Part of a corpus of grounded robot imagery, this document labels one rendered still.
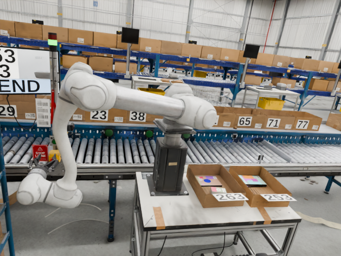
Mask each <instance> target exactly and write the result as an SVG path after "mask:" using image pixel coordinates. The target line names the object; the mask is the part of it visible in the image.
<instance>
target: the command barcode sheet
mask: <svg viewBox="0 0 341 256"><path fill-rule="evenodd" d="M50 103H51V101H50V99H36V113H37V126H38V127H51V124H50V122H51V119H50Z"/></svg>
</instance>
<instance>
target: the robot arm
mask: <svg viewBox="0 0 341 256"><path fill-rule="evenodd" d="M77 108H80V109H82V110H84V111H89V112H94V111H106V110H109V109H111V108H115V109H121V110H128V111H134V112H140V113H147V114H153V115H159V116H163V119H158V120H157V122H158V123H159V124H161V125H162V126H163V127H164V128H165V130H166V131H168V132H170V131H192V130H193V128H196V129H198V130H207V129H209V128H211V127H212V126H213V125H214V124H215V122H216V120H217V112H216V110H215V108H214V107H213V105H212V104H211V103H209V102H207V101H205V100H203V99H201V98H198V97H195V96H194V95H193V94H192V89H191V87H190V86H189V85H188V84H183V83H174V84H173V85H171V87H170V88H169V90H168V92H167V94H166V96H162V95H157V94H153V93H149V92H144V91H140V90H135V89H131V88H126V87H122V86H117V85H115V84H114V83H113V82H112V81H110V80H107V79H104V78H101V77H99V76H96V75H93V71H92V68H91V67H90V66H89V65H87V64H85V63H82V62H76V63H75V64H73V65H72V66H71V67H70V69H69V70H68V72H67V74H66V76H65V78H64V80H63V82H62V85H61V88H60V92H59V95H58V98H57V104H56V108H55V113H54V117H53V123H52V129H53V136H54V139H55V142H56V145H57V148H58V150H59V153H60V156H61V158H62V161H63V164H64V167H65V175H64V177H63V178H61V179H58V180H57V182H55V183H53V182H50V181H48V180H46V178H47V172H48V171H50V170H52V171H54V169H55V168H56V166H57V165H58V164H59V161H58V159H57V158H56V154H54V156H53V158H52V161H50V162H49V163H47V164H45V165H39V164H38V162H39V161H40V159H41V154H39V155H38V157H36V158H34V160H32V159H31V160H30V162H29V166H28V167H27V171H28V172H29V173H28V175H27V176H26V177H25V178H24V179H23V180H22V181H21V183H20V185H19V187H18V190H17V194H16V199H17V201H18V202H19V203H20V204H22V205H31V204H33V203H35V202H44V203H46V204H49V205H51V206H55V207H60V208H75V207H77V206H78V205H79V204H80V203H81V201H82V198H83V196H82V193H81V191H80V190H79V189H77V185H76V183H75V182H76V177H77V166H76V161H75V158H74V155H73V151H72V148H71V145H70V141H69V138H68V135H67V124H68V122H69V120H70V118H71V117H72V115H73V114H74V112H75V111H76V109H77ZM33 163H34V164H35V167H34V168H32V165H33ZM50 167H51V168H50Z"/></svg>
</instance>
